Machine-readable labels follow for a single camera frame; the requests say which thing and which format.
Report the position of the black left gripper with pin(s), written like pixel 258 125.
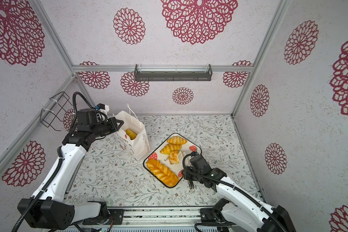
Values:
pixel 114 128

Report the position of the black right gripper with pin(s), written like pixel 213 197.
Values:
pixel 186 174

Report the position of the striped fake bun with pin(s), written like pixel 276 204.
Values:
pixel 131 134

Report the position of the white paper gift bag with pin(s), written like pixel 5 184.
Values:
pixel 139 148

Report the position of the white slotted serving tongs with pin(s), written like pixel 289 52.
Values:
pixel 181 159

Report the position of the round fake bun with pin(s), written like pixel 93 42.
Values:
pixel 173 157

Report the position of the long braided fake bread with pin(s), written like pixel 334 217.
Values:
pixel 162 173

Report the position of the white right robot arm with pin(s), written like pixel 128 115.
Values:
pixel 237 197

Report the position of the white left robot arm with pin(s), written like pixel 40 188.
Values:
pixel 46 209

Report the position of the top fake croissant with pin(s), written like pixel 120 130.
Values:
pixel 177 140

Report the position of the fake croissant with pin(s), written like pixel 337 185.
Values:
pixel 177 140
pixel 169 148

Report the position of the middle fake croissant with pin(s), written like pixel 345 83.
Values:
pixel 169 148

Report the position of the strawberry print rectangular tray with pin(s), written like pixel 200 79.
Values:
pixel 165 162

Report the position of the black overhead light bar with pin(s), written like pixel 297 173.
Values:
pixel 172 74

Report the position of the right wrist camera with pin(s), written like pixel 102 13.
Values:
pixel 199 165

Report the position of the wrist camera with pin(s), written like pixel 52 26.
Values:
pixel 102 108
pixel 199 165

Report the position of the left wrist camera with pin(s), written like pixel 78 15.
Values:
pixel 102 108

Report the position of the black wire wall basket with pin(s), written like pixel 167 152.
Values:
pixel 52 113

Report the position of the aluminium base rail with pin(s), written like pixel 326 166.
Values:
pixel 154 219

